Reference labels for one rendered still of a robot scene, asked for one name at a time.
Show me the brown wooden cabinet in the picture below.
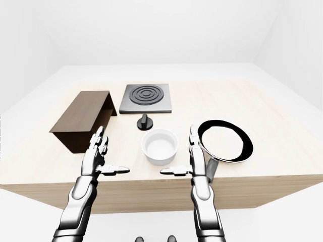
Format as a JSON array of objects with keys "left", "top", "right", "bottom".
[{"left": 49, "top": 90, "right": 118, "bottom": 154}]

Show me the black frying pan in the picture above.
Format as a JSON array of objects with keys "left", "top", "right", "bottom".
[{"left": 197, "top": 119, "right": 254, "bottom": 184}]

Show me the flat dark stove plate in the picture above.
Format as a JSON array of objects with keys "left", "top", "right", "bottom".
[{"left": 119, "top": 84, "right": 173, "bottom": 114}]

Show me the round black knob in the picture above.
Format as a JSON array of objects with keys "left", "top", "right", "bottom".
[{"left": 137, "top": 113, "right": 155, "bottom": 131}]

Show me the white bowl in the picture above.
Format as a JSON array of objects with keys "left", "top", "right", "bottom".
[{"left": 141, "top": 129, "right": 180, "bottom": 166}]

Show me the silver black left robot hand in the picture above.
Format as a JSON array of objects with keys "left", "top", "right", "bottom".
[{"left": 80, "top": 126, "right": 130, "bottom": 178}]

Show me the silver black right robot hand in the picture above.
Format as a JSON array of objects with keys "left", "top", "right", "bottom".
[{"left": 160, "top": 124, "right": 209, "bottom": 179}]

